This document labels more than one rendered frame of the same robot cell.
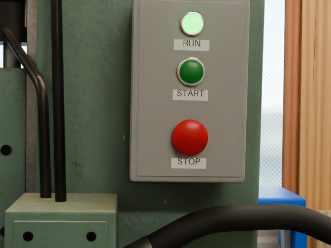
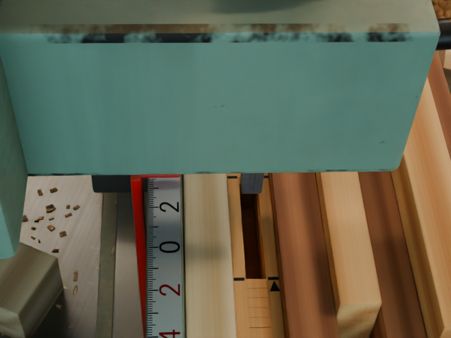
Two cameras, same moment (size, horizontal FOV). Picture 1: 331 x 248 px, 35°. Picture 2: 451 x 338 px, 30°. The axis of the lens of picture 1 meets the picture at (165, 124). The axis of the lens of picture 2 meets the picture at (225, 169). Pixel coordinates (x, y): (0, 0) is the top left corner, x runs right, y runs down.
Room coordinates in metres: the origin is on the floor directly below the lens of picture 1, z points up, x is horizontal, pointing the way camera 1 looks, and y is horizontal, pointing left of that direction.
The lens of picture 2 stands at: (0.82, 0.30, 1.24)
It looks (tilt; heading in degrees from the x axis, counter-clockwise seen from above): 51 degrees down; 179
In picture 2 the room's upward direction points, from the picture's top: 3 degrees clockwise
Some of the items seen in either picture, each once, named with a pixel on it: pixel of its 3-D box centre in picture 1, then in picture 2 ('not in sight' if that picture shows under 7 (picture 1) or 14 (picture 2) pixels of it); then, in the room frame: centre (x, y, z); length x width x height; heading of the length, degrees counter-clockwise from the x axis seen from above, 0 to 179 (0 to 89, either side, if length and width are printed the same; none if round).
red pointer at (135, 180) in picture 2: not in sight; (159, 265); (0.59, 0.27, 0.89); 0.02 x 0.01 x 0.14; 94
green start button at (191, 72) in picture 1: (191, 71); not in sight; (0.44, -0.02, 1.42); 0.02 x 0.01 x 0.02; 94
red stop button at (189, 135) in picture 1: (190, 137); not in sight; (0.44, -0.02, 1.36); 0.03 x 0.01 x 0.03; 94
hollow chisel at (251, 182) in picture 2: not in sight; (254, 149); (0.59, 0.31, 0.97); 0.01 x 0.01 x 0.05; 4
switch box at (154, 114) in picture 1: (186, 90); not in sight; (0.47, -0.02, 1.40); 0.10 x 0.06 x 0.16; 94
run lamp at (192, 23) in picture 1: (192, 23); not in sight; (0.44, -0.02, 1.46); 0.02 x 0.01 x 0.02; 94
